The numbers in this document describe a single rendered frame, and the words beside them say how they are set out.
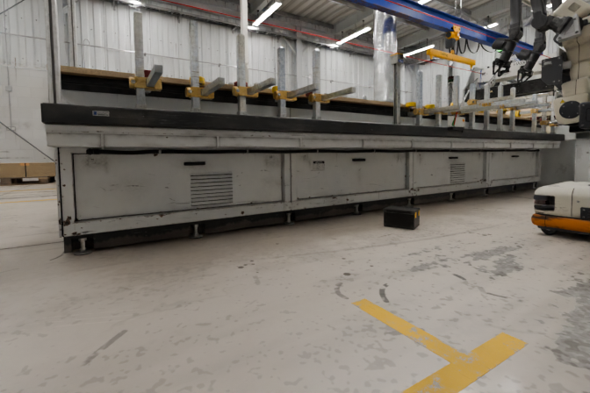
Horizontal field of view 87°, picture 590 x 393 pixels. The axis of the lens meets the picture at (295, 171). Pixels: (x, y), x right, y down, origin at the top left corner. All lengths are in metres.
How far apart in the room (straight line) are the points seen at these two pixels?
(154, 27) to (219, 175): 7.73
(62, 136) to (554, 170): 5.23
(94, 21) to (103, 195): 7.69
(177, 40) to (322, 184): 7.66
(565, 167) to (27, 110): 9.73
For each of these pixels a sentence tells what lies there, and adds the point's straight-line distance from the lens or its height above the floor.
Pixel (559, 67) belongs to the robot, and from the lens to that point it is 2.49.
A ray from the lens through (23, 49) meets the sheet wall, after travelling 9.22.
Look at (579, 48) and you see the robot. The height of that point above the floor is 1.08.
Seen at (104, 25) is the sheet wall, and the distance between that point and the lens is 9.34.
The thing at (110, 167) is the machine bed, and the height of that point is 0.43.
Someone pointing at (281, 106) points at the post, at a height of 0.76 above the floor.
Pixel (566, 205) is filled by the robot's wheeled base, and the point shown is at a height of 0.19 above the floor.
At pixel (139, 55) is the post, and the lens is 1.68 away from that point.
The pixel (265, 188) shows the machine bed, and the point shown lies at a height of 0.26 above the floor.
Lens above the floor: 0.48
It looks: 3 degrees down
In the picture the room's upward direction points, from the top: 1 degrees counter-clockwise
